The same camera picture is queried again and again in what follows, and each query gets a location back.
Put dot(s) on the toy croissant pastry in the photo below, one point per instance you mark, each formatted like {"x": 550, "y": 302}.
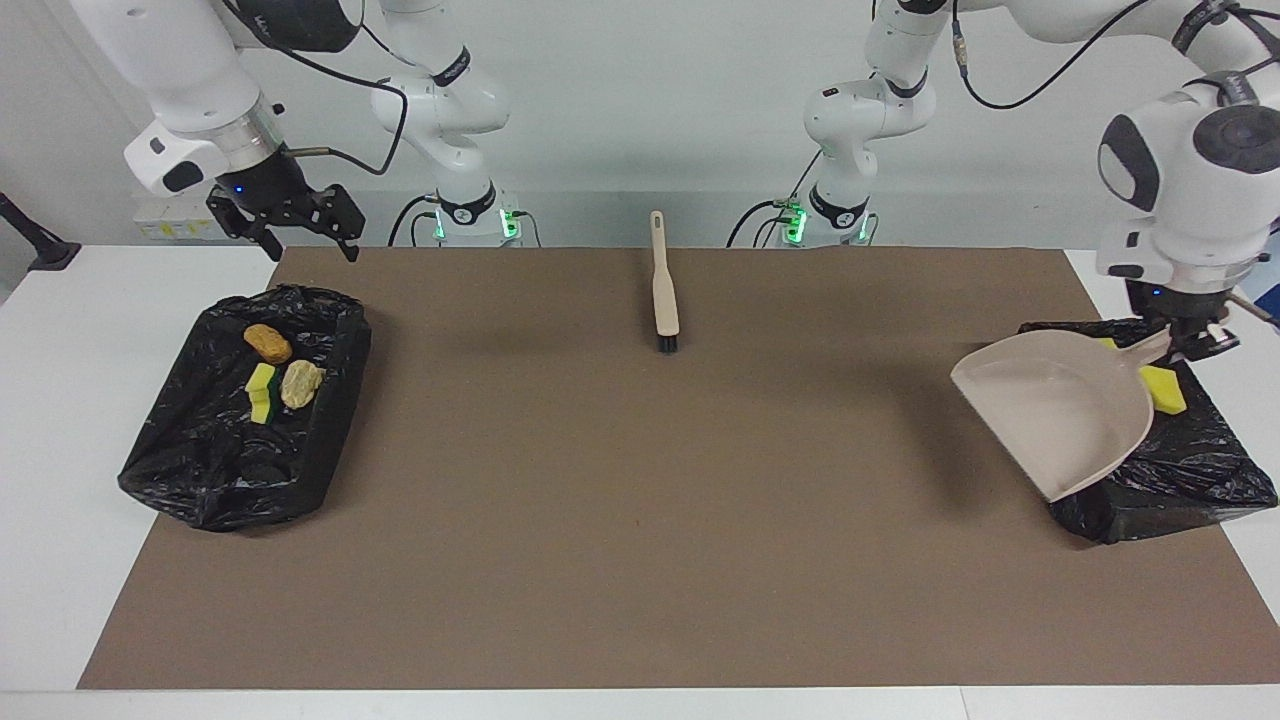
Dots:
{"x": 300, "y": 384}

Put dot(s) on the beige hand brush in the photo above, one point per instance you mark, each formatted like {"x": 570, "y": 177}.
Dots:
{"x": 665, "y": 300}

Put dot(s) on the brown paper table mat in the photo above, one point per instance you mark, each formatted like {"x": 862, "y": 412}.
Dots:
{"x": 700, "y": 550}

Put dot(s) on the yellow sponge with notch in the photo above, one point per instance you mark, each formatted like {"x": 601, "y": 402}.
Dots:
{"x": 261, "y": 385}

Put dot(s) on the bin lined with black bag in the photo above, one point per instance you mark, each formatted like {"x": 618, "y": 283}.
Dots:
{"x": 1200, "y": 470}
{"x": 200, "y": 460}

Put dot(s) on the brown toy bread bun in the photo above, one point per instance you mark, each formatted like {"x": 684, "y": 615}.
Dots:
{"x": 267, "y": 344}

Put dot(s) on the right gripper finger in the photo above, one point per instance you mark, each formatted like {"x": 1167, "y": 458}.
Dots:
{"x": 345, "y": 212}
{"x": 235, "y": 218}

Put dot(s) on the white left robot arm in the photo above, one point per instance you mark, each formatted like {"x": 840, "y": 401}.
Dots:
{"x": 1200, "y": 200}

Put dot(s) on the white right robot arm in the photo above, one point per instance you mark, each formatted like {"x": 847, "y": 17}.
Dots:
{"x": 200, "y": 90}

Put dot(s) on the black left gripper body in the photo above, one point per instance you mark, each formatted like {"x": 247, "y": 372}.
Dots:
{"x": 1180, "y": 302}

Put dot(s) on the white power strip boxes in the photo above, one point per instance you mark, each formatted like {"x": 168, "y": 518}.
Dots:
{"x": 160, "y": 225}

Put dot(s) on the black clamp stand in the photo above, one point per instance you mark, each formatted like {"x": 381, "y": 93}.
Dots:
{"x": 40, "y": 245}

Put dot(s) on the beige plastic dustpan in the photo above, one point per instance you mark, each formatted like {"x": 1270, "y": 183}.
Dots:
{"x": 1060, "y": 410}

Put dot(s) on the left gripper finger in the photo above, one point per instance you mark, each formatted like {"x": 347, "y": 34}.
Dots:
{"x": 1186, "y": 342}
{"x": 1220, "y": 338}

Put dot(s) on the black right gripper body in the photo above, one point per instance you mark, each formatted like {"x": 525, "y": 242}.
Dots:
{"x": 275, "y": 192}

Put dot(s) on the large yellow sponge piece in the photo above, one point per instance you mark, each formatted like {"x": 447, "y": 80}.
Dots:
{"x": 1165, "y": 392}

